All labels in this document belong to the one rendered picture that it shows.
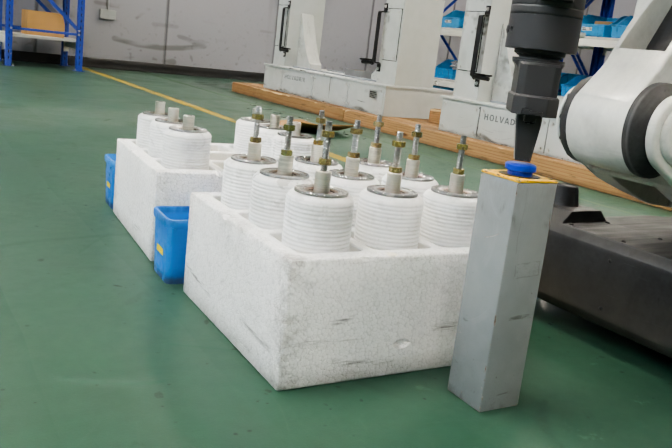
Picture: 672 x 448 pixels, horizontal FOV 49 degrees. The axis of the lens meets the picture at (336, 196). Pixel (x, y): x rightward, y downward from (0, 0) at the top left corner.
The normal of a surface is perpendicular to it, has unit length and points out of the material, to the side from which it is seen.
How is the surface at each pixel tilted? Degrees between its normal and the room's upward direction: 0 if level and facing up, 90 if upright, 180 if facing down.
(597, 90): 47
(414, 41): 90
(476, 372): 90
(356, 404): 0
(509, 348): 90
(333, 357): 90
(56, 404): 0
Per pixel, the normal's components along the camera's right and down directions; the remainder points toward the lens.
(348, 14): 0.52, 0.23
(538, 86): -0.15, 0.18
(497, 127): -0.84, 0.01
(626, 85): -0.51, -0.68
